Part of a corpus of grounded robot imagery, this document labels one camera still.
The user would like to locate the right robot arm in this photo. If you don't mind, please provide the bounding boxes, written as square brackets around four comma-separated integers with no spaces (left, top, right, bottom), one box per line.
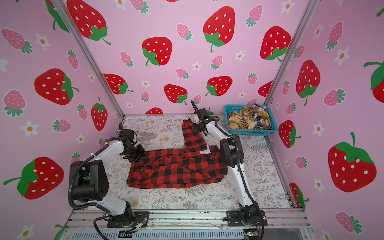
[194,115,265,228]

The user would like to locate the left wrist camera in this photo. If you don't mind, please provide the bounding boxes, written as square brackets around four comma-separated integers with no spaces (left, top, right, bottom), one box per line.
[120,129,137,142]

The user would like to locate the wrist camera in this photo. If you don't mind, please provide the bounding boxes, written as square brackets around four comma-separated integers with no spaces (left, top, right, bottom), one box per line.
[194,108,209,122]
[120,129,137,142]

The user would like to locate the aluminium frame rail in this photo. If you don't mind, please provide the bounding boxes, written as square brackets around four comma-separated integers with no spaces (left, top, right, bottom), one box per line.
[65,209,311,231]

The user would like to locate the red black plaid shirt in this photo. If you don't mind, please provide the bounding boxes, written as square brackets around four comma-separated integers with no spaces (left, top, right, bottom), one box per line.
[127,119,228,189]

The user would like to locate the teal plastic basket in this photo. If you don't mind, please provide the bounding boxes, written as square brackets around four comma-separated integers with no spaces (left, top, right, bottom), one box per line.
[225,104,278,136]

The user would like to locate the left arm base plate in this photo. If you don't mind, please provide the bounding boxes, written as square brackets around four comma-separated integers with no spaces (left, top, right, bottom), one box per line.
[107,211,150,229]

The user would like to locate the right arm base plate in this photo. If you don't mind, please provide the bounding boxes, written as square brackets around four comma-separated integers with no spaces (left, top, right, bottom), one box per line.
[223,211,268,227]

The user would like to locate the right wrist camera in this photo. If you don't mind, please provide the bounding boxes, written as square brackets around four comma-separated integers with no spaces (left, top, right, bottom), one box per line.
[194,108,209,122]

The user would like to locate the yellow plaid shirt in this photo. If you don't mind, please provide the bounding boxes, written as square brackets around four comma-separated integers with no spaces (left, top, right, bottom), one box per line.
[228,104,272,130]

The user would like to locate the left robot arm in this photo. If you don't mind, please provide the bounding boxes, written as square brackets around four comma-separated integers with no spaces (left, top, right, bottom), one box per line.
[68,129,149,231]

